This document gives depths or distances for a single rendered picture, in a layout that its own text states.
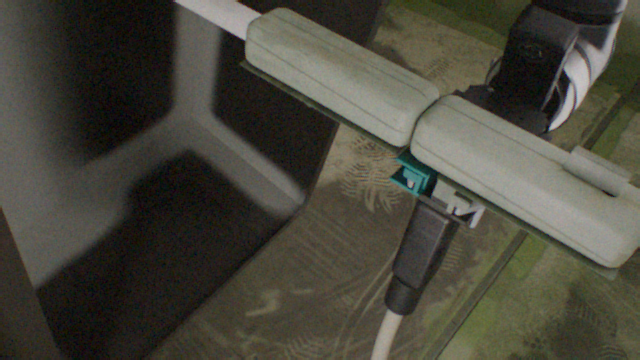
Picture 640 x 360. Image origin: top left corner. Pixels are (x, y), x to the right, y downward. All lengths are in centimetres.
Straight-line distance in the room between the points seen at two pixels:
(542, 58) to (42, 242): 95
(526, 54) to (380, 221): 135
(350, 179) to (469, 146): 152
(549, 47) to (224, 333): 124
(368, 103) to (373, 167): 154
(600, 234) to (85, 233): 98
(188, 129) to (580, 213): 106
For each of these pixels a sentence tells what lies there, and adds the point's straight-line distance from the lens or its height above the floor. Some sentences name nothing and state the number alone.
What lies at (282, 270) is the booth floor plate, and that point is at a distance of 165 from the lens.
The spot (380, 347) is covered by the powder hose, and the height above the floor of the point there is 89.
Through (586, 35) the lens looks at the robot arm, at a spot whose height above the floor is 111.
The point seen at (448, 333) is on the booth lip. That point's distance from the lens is 162.
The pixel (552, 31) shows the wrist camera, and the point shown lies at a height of 119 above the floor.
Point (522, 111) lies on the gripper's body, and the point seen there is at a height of 112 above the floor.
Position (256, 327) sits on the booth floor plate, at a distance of 156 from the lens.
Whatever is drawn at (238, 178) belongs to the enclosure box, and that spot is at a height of 49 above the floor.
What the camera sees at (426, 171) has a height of 113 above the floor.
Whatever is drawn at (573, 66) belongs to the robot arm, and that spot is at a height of 111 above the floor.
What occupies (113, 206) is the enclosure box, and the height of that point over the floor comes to 52.
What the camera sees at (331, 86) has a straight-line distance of 42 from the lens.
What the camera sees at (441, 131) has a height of 117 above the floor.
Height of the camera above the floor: 141
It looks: 47 degrees down
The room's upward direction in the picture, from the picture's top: 6 degrees clockwise
